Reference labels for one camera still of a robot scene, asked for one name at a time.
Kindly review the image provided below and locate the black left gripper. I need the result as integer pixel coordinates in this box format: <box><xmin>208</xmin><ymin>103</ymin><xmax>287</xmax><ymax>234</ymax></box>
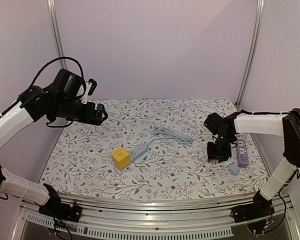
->
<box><xmin>52</xmin><ymin>96</ymin><xmax>108</xmax><ymax>125</ymax></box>

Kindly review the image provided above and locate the light blue plug adapter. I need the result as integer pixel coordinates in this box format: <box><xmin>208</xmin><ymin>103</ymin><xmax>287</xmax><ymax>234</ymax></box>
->
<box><xmin>228</xmin><ymin>163</ymin><xmax>241</xmax><ymax>176</ymax></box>

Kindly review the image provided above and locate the purple power strip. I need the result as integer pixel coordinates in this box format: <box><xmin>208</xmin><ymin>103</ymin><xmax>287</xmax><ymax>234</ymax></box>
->
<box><xmin>235</xmin><ymin>139</ymin><xmax>249</xmax><ymax>168</ymax></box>

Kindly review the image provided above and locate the yellow cube socket adapter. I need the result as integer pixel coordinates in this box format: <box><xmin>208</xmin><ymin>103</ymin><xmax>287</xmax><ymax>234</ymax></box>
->
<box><xmin>111</xmin><ymin>147</ymin><xmax>131</xmax><ymax>170</ymax></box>

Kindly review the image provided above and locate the blue power strip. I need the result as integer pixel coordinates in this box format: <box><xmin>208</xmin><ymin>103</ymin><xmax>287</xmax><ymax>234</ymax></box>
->
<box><xmin>128</xmin><ymin>143</ymin><xmax>149</xmax><ymax>163</ymax></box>

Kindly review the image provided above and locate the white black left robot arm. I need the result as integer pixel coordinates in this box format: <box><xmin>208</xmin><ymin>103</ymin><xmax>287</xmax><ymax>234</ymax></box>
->
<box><xmin>0</xmin><ymin>58</ymin><xmax>108</xmax><ymax>218</ymax></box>

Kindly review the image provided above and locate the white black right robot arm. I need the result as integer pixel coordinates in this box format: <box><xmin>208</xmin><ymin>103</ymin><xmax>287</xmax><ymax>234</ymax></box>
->
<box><xmin>204</xmin><ymin>108</ymin><xmax>300</xmax><ymax>218</ymax></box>

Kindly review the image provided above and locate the floral patterned table mat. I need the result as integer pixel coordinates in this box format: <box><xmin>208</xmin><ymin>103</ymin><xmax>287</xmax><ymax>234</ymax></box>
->
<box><xmin>40</xmin><ymin>99</ymin><xmax>269</xmax><ymax>201</ymax></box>

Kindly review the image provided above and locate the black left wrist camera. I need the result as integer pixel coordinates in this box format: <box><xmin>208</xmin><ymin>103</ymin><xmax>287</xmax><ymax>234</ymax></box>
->
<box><xmin>48</xmin><ymin>68</ymin><xmax>98</xmax><ymax>104</ymax></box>

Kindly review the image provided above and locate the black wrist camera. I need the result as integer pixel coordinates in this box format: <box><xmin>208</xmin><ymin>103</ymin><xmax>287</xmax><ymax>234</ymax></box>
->
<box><xmin>48</xmin><ymin>68</ymin><xmax>98</xmax><ymax>104</ymax></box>
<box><xmin>204</xmin><ymin>112</ymin><xmax>227</xmax><ymax>135</ymax></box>

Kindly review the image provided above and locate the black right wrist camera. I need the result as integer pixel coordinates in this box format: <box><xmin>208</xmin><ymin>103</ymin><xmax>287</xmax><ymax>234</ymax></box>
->
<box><xmin>204</xmin><ymin>112</ymin><xmax>227</xmax><ymax>135</ymax></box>

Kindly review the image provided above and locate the aluminium front rail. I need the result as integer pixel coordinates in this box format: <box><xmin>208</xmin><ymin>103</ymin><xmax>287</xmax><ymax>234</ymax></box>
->
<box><xmin>18</xmin><ymin>193</ymin><xmax>295</xmax><ymax>238</ymax></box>

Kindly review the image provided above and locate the left aluminium frame post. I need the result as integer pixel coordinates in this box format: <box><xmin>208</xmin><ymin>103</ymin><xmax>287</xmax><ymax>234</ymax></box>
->
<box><xmin>46</xmin><ymin>0</ymin><xmax>64</xmax><ymax>57</ymax></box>

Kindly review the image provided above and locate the aluminium frame post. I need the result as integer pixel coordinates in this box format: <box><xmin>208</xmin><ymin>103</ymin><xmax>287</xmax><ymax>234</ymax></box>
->
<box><xmin>235</xmin><ymin>0</ymin><xmax>265</xmax><ymax>109</ymax></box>
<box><xmin>46</xmin><ymin>0</ymin><xmax>64</xmax><ymax>57</ymax></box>

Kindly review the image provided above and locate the right aluminium frame post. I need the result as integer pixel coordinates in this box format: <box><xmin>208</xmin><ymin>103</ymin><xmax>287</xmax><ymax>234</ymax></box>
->
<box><xmin>235</xmin><ymin>0</ymin><xmax>265</xmax><ymax>109</ymax></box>

